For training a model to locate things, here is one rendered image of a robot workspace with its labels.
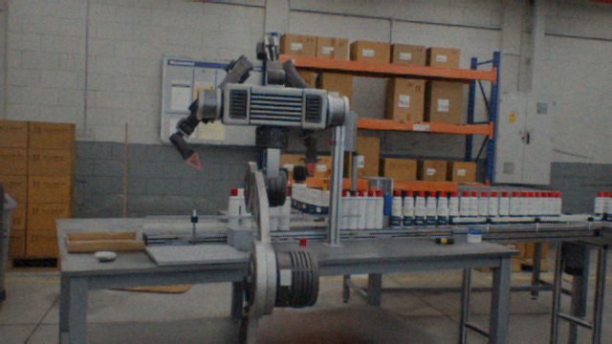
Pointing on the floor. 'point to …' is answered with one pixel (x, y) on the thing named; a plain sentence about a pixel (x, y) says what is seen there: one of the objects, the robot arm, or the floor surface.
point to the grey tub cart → (4, 235)
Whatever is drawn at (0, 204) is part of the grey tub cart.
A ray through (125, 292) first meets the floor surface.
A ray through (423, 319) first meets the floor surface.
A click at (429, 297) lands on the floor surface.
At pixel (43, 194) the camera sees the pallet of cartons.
